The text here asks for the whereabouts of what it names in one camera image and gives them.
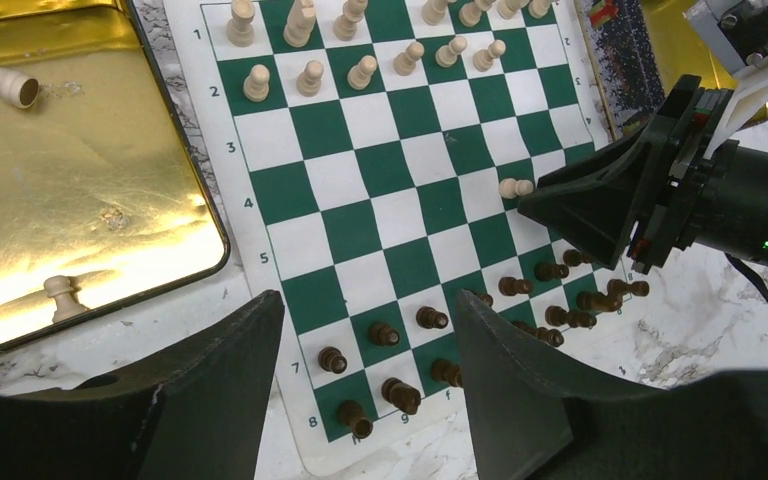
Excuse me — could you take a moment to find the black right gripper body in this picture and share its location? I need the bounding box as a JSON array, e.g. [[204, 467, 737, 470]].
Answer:
[[627, 74, 768, 274]]

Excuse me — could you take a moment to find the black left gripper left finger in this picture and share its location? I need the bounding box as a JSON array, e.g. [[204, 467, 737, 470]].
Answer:
[[0, 290, 285, 479]]

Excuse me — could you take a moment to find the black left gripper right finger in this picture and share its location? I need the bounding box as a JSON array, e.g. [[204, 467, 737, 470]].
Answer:
[[454, 291, 768, 479]]

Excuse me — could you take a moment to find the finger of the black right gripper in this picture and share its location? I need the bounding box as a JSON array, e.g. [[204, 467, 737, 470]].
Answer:
[[517, 131, 656, 267]]

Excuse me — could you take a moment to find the light wooden chess piece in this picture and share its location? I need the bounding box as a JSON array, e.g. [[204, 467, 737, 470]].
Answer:
[[458, 0, 494, 28], [421, 0, 452, 26], [283, 0, 317, 48], [0, 67, 40, 109], [333, 0, 368, 41], [43, 275, 89, 323], [226, 0, 256, 47]]

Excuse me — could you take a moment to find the gold metal tin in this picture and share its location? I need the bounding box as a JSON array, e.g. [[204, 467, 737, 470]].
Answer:
[[570, 1, 768, 140], [0, 1, 230, 356]]

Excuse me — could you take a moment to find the light wooden knight piece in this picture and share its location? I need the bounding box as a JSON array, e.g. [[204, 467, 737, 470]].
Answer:
[[497, 0, 530, 20]]

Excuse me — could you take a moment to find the dark chess piece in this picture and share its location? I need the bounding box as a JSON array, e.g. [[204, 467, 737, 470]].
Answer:
[[562, 249, 594, 267], [318, 346, 348, 375], [381, 377, 422, 415], [368, 322, 401, 347], [416, 306, 449, 329], [474, 292, 494, 307], [576, 291, 623, 312], [430, 358, 463, 388], [544, 306, 597, 328], [337, 400, 373, 440], [498, 276, 534, 296], [607, 279, 650, 297], [512, 321, 565, 348], [534, 262, 569, 282]]

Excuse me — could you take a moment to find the green white chess board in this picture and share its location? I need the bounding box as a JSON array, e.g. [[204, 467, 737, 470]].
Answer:
[[164, 1, 633, 477]]

